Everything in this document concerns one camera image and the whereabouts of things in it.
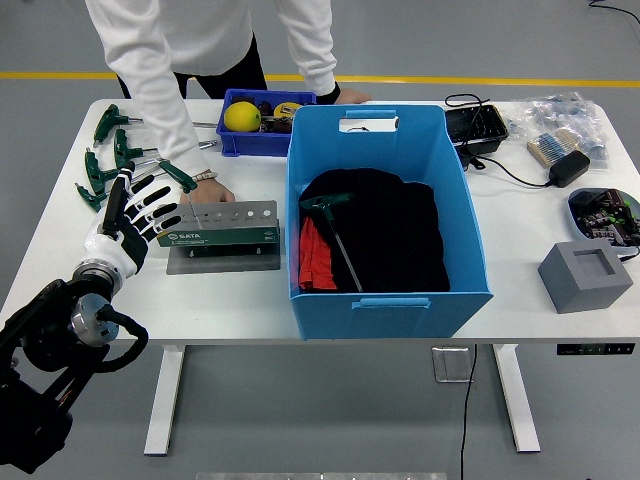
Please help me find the person's left hand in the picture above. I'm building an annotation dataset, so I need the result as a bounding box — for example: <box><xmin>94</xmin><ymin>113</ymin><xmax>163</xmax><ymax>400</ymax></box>
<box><xmin>335</xmin><ymin>88</ymin><xmax>374</xmax><ymax>106</ymax></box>

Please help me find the yellow floor tape line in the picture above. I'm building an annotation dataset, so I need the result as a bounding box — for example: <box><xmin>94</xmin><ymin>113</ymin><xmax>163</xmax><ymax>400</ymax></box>
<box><xmin>0</xmin><ymin>71</ymin><xmax>640</xmax><ymax>87</ymax></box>

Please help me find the circuit board with green parts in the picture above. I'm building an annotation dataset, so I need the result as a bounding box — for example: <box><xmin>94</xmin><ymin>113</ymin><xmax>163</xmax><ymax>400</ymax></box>
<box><xmin>582</xmin><ymin>209</ymin><xmax>640</xmax><ymax>247</ymax></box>

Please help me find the grey foam block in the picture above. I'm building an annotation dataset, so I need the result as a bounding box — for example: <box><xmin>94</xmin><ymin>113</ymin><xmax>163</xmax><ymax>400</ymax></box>
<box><xmin>537</xmin><ymin>239</ymin><xmax>635</xmax><ymax>315</ymax></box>

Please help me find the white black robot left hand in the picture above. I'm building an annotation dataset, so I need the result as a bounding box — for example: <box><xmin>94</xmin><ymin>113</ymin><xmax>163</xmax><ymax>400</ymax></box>
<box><xmin>81</xmin><ymin>160</ymin><xmax>184</xmax><ymax>278</ymax></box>

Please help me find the large green T-handle hex wrench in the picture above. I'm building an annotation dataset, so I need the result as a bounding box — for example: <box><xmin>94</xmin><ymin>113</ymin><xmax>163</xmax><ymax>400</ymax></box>
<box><xmin>298</xmin><ymin>192</ymin><xmax>365</xmax><ymax>295</ymax></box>

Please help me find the black table control panel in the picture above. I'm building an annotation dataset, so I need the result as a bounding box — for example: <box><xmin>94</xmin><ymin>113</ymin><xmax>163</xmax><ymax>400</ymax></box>
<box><xmin>556</xmin><ymin>342</ymin><xmax>636</xmax><ymax>357</ymax></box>

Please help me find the black power adapter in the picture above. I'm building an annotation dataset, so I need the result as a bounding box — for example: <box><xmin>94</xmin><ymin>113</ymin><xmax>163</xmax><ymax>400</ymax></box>
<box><xmin>548</xmin><ymin>149</ymin><xmax>592</xmax><ymax>189</ymax></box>

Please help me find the green steel tool holder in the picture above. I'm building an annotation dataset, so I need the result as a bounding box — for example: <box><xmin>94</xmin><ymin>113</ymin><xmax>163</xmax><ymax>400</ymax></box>
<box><xmin>156</xmin><ymin>199</ymin><xmax>281</xmax><ymax>275</ymax></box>

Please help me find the black power cable with plug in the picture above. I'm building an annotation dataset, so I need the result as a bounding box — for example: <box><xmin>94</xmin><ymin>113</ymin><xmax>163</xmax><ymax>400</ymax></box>
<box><xmin>443</xmin><ymin>92</ymin><xmax>554</xmax><ymax>189</ymax></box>

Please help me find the person's right hand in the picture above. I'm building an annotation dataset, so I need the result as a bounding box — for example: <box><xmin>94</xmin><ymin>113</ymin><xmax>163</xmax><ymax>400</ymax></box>
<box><xmin>191</xmin><ymin>176</ymin><xmax>237</xmax><ymax>206</ymax></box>

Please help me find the taped resistor strip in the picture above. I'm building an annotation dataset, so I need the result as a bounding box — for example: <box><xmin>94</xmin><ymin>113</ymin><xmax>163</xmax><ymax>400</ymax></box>
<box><xmin>527</xmin><ymin>127</ymin><xmax>581</xmax><ymax>166</ymax></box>

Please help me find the clear bag of blue components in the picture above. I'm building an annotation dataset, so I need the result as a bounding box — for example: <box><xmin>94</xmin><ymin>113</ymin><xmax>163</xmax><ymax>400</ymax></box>
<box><xmin>502</xmin><ymin>91</ymin><xmax>612</xmax><ymax>174</ymax></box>

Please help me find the long thin green T-handle wrench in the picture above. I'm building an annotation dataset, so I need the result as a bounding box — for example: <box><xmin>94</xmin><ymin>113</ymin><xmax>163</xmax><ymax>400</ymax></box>
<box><xmin>92</xmin><ymin>103</ymin><xmax>220</xmax><ymax>147</ymax></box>

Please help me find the metal floor socket plate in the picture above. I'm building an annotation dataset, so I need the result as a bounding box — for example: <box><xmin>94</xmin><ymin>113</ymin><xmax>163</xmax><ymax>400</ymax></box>
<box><xmin>432</xmin><ymin>346</ymin><xmax>475</xmax><ymax>384</ymax></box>

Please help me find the red cloth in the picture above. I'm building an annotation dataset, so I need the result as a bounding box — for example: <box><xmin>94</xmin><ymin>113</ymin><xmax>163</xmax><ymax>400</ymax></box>
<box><xmin>298</xmin><ymin>215</ymin><xmax>337</xmax><ymax>291</ymax></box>

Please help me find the small blue parts bin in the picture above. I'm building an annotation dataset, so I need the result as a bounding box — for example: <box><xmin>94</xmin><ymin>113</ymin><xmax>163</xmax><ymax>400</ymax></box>
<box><xmin>215</xmin><ymin>88</ymin><xmax>318</xmax><ymax>158</ymax></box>

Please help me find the large blue plastic box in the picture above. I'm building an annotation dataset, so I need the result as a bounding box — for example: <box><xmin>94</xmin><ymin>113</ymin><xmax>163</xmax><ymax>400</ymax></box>
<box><xmin>285</xmin><ymin>103</ymin><xmax>496</xmax><ymax>342</ymax></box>

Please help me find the white table leg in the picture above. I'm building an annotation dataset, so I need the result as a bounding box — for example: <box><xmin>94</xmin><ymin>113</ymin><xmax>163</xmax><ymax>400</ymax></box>
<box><xmin>143</xmin><ymin>344</ymin><xmax>187</xmax><ymax>457</ymax></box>
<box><xmin>492</xmin><ymin>343</ymin><xmax>542</xmax><ymax>454</ymax></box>

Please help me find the yellow lemon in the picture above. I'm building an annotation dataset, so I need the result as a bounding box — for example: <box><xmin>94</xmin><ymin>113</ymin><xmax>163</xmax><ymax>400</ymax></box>
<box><xmin>223</xmin><ymin>101</ymin><xmax>262</xmax><ymax>133</ymax></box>

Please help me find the person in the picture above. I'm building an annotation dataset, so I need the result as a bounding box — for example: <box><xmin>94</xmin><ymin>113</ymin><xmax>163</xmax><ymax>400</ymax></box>
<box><xmin>84</xmin><ymin>0</ymin><xmax>374</xmax><ymax>205</ymax></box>

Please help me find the small black charger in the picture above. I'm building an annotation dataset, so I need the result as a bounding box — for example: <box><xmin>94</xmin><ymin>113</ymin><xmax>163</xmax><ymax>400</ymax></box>
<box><xmin>571</xmin><ymin>191</ymin><xmax>609</xmax><ymax>216</ymax></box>

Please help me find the black cloth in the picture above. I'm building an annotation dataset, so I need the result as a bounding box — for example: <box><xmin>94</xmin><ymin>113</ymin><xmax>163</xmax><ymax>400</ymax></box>
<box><xmin>298</xmin><ymin>167</ymin><xmax>451</xmax><ymax>294</ymax></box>

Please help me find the thin black floor cable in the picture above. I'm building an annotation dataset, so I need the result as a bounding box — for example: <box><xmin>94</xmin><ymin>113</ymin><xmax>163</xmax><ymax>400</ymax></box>
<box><xmin>458</xmin><ymin>344</ymin><xmax>479</xmax><ymax>480</ymax></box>

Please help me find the black plastic tray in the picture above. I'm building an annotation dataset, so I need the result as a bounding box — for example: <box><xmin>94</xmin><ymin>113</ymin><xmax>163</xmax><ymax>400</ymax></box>
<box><xmin>444</xmin><ymin>105</ymin><xmax>510</xmax><ymax>156</ymax></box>

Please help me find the black cable on floor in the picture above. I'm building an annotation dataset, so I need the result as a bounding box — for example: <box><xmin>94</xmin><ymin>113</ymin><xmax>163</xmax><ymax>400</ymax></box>
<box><xmin>587</xmin><ymin>0</ymin><xmax>640</xmax><ymax>25</ymax></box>

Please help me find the white bowl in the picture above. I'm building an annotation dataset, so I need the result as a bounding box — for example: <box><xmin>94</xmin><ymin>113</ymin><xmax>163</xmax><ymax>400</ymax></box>
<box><xmin>567</xmin><ymin>187</ymin><xmax>640</xmax><ymax>251</ymax></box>

